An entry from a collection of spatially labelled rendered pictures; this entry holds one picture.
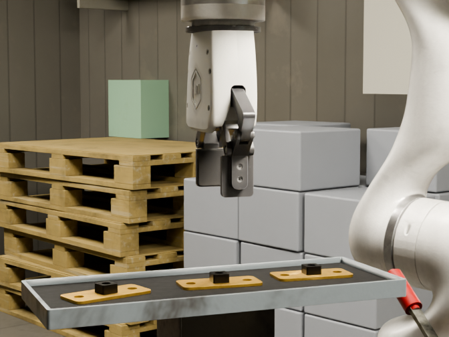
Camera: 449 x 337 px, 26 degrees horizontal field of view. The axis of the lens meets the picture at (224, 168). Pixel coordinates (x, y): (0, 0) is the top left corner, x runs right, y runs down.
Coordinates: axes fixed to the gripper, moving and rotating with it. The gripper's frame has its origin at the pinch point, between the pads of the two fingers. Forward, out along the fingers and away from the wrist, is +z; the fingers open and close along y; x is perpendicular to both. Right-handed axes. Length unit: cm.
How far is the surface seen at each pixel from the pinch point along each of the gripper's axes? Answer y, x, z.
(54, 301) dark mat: 2.9, -17.5, 10.5
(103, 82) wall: -573, 83, -6
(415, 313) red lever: 1.9, 20.8, 14.6
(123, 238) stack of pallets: -372, 59, 69
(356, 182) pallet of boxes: -296, 148, 36
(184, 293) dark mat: 2.8, -4.8, 10.5
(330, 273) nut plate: -1.0, 12.2, 10.3
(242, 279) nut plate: -0.4, 2.1, 10.3
